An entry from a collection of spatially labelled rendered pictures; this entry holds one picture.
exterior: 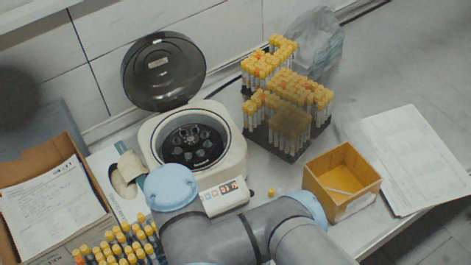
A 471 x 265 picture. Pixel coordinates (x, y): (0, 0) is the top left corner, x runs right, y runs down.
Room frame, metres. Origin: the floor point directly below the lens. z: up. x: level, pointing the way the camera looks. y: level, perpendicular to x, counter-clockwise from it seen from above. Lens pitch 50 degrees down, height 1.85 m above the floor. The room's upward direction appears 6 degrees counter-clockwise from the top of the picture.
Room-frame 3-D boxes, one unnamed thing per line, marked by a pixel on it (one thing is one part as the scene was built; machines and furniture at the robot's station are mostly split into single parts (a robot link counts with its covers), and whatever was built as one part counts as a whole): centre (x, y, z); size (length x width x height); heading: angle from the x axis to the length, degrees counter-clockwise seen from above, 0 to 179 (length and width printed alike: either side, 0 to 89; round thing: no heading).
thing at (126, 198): (0.63, 0.26, 0.92); 0.24 x 0.12 x 0.10; 28
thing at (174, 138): (0.70, 0.10, 0.97); 0.15 x 0.15 x 0.07
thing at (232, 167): (0.68, 0.09, 0.94); 0.30 x 0.24 x 0.12; 19
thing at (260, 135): (0.76, -0.12, 0.89); 0.17 x 0.09 x 0.02; 45
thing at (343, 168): (0.57, -0.25, 0.93); 0.13 x 0.13 x 0.10; 24
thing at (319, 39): (1.07, -0.28, 0.97); 0.26 x 0.17 x 0.19; 134
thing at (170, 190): (0.35, 0.09, 1.27); 0.09 x 0.08 x 0.11; 17
